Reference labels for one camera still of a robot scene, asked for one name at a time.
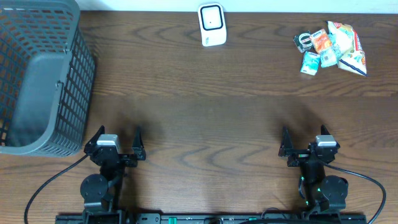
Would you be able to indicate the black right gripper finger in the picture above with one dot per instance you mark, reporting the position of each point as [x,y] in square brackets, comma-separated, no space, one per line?
[286,146]
[324,130]

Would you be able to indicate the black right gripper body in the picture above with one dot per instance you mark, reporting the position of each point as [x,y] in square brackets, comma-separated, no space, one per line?
[299,157]

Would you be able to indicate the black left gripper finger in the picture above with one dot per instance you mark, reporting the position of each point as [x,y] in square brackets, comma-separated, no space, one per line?
[138,145]
[93,140]

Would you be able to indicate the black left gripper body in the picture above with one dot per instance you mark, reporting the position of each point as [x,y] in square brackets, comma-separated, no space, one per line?
[128,164]

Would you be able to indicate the teal tissue pack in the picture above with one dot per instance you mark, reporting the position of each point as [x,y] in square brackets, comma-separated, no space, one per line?
[310,63]

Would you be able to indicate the teal snack wrapper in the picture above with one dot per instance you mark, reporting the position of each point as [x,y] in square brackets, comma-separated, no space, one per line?
[331,55]

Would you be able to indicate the small orange snack packet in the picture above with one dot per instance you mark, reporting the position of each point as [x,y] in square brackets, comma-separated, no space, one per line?
[320,40]

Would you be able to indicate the large orange wipes pack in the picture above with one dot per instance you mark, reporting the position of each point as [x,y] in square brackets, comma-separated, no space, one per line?
[347,47]

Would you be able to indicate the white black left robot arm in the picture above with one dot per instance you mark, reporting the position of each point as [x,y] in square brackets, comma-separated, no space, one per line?
[101,191]

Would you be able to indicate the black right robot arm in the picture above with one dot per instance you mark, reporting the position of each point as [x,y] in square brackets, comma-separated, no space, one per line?
[324,194]

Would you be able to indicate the white barcode scanner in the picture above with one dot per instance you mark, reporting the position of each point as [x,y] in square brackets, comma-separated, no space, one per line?
[212,24]

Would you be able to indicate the grey plastic mesh basket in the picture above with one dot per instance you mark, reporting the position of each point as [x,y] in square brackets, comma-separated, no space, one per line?
[47,77]

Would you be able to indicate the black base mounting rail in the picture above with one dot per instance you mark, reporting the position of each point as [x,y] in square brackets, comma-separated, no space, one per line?
[150,218]

